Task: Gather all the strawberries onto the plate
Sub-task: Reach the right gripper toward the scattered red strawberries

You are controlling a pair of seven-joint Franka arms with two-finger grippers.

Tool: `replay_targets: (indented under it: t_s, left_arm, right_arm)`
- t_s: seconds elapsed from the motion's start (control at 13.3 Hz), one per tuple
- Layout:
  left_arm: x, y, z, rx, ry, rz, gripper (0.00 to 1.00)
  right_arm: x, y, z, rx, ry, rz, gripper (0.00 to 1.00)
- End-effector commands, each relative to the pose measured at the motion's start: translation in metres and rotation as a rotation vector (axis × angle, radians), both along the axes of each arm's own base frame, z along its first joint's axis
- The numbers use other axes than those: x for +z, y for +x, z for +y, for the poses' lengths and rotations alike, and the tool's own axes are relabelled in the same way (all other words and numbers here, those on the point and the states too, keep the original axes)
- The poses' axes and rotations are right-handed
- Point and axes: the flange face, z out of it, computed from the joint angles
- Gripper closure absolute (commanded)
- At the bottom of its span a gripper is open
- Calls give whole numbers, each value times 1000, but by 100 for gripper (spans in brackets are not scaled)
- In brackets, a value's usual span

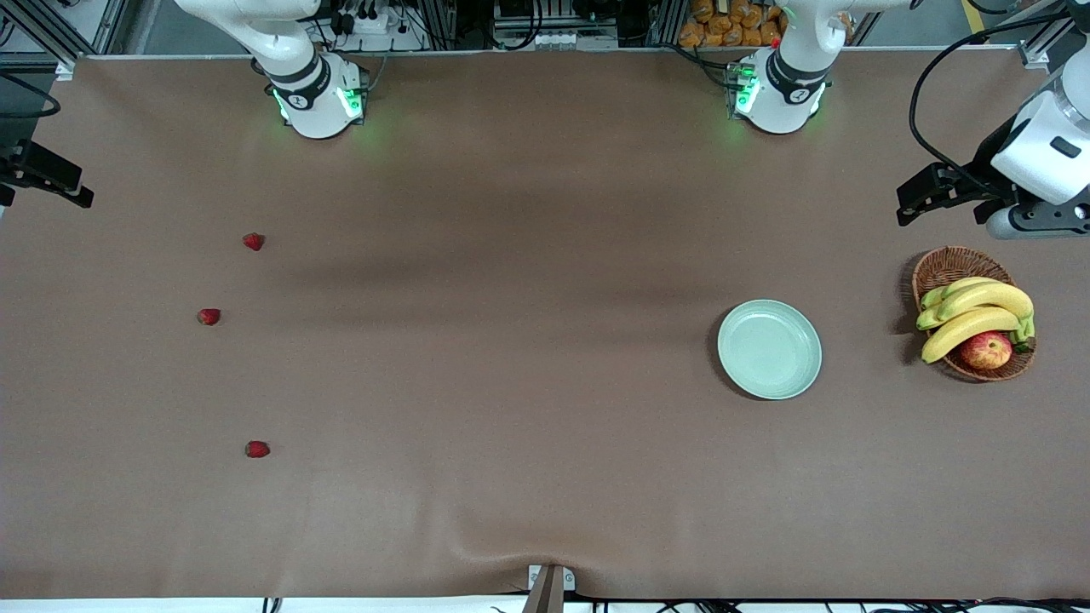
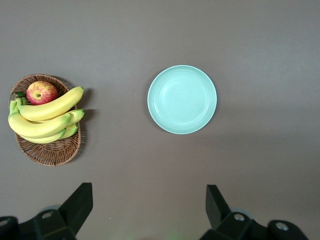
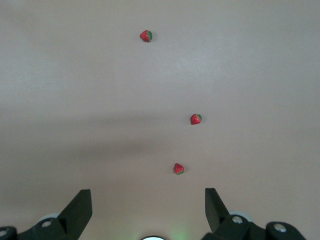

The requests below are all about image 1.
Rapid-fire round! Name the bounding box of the brown table cloth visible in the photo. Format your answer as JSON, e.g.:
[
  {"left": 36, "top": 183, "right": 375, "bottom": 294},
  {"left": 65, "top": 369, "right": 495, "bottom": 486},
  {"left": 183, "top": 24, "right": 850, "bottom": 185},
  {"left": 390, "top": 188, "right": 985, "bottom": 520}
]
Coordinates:
[{"left": 0, "top": 49, "right": 1090, "bottom": 602}]

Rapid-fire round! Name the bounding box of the white terminal strip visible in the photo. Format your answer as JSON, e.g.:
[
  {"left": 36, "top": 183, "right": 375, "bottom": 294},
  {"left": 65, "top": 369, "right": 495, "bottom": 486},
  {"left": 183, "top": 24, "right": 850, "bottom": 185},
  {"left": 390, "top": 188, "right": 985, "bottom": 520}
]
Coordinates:
[{"left": 532, "top": 32, "right": 618, "bottom": 49}]

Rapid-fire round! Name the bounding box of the pale green round plate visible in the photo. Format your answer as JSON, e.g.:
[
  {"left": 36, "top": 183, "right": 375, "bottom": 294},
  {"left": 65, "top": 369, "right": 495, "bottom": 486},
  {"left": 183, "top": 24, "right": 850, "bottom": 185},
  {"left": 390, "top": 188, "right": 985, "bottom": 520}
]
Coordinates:
[{"left": 717, "top": 299, "right": 823, "bottom": 401}]

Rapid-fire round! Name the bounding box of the white power strip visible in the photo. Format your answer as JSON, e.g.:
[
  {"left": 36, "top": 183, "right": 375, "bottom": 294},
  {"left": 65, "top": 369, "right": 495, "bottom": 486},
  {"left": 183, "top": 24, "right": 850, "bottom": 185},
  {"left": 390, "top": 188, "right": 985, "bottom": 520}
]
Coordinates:
[{"left": 328, "top": 7, "right": 411, "bottom": 37}]

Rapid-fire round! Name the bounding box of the red yellow apple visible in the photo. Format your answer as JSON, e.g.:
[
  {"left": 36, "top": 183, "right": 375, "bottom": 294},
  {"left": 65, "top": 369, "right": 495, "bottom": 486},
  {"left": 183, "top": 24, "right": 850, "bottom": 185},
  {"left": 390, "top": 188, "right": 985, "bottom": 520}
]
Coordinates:
[{"left": 960, "top": 331, "right": 1013, "bottom": 370}]

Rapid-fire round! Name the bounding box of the brown wicker basket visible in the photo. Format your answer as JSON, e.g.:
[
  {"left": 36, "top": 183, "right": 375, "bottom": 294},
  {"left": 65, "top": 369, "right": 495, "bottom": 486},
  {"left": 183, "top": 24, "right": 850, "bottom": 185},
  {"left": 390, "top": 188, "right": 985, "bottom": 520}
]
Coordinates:
[{"left": 911, "top": 246, "right": 1037, "bottom": 382}]

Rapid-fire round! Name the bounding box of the orange bread rolls pile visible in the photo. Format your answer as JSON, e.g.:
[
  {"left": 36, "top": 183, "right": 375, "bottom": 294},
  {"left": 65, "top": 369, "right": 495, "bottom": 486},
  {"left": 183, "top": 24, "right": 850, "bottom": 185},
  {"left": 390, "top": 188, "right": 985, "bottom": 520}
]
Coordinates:
[{"left": 679, "top": 0, "right": 789, "bottom": 49}]

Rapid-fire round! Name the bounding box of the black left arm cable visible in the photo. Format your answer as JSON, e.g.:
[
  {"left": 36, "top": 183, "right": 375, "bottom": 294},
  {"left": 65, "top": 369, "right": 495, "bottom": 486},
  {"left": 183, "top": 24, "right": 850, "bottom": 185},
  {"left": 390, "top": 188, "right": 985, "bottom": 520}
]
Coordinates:
[{"left": 908, "top": 13, "right": 1070, "bottom": 192}]

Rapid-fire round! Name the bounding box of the aluminium frame profile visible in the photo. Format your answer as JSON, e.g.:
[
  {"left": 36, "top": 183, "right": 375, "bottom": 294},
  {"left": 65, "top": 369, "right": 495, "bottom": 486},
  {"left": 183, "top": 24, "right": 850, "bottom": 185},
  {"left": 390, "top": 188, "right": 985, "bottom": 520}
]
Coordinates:
[
  {"left": 1018, "top": 0, "right": 1090, "bottom": 71},
  {"left": 0, "top": 0, "right": 129, "bottom": 71}
]

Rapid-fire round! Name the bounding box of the black equipment rack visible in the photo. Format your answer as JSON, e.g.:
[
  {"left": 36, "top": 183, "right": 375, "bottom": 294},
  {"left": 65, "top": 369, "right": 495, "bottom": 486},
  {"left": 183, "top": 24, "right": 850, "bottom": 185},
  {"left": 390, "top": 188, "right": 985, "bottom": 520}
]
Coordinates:
[{"left": 413, "top": 0, "right": 678, "bottom": 50}]

